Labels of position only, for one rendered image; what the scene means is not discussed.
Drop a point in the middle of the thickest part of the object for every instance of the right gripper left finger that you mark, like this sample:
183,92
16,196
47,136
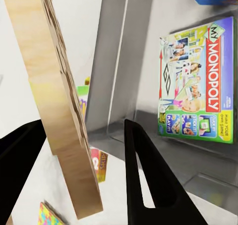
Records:
18,153

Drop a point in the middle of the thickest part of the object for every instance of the toy box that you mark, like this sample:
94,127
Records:
124,85

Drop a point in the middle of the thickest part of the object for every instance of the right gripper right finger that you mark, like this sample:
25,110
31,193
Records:
173,205

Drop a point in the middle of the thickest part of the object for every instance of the desk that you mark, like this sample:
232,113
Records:
46,183

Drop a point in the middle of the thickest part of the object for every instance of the jigsaw puzzle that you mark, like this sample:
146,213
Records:
41,43
47,216

